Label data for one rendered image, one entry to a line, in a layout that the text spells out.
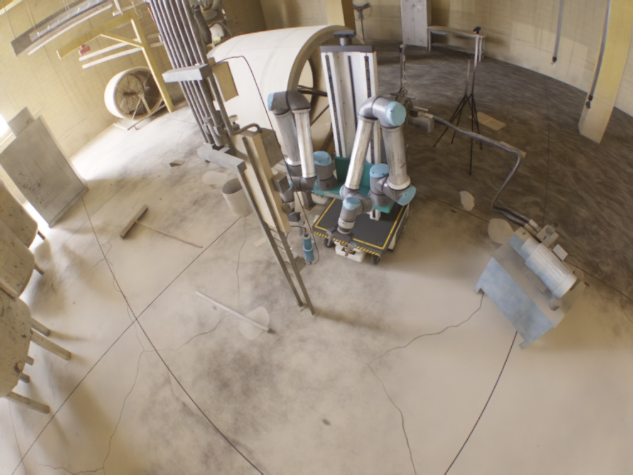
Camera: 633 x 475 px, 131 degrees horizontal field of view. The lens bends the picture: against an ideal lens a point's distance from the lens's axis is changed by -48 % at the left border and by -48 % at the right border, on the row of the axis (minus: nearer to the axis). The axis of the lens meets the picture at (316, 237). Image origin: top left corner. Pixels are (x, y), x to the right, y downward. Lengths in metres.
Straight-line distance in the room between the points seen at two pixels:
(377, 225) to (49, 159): 6.50
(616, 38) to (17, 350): 9.23
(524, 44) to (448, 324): 9.42
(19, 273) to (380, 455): 5.49
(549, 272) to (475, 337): 0.81
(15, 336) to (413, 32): 11.50
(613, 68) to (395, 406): 6.19
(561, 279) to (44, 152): 7.87
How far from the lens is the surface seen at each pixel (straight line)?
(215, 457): 2.42
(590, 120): 6.46
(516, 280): 2.11
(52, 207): 7.22
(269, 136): 1.14
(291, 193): 1.73
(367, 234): 2.34
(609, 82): 6.32
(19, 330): 3.59
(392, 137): 1.49
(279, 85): 2.71
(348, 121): 2.00
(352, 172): 1.61
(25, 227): 6.78
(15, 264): 5.51
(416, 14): 10.19
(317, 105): 4.43
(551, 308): 2.14
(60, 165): 6.98
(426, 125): 2.79
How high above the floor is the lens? 2.12
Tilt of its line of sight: 49 degrees down
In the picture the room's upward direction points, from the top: 14 degrees counter-clockwise
